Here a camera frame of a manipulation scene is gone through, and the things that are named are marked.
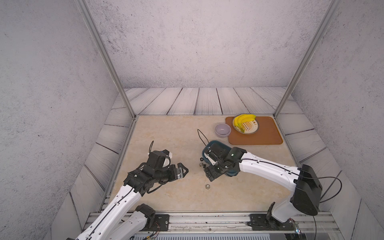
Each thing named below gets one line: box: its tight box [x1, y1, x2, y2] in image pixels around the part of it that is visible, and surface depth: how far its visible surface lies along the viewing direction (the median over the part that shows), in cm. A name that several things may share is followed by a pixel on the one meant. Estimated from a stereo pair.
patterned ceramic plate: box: [232, 115, 259, 135], surface depth 113 cm
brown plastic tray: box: [225, 116, 283, 145], surface depth 111 cm
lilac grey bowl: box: [214, 123, 232, 138], surface depth 110 cm
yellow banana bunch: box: [234, 114, 257, 133], surface depth 113 cm
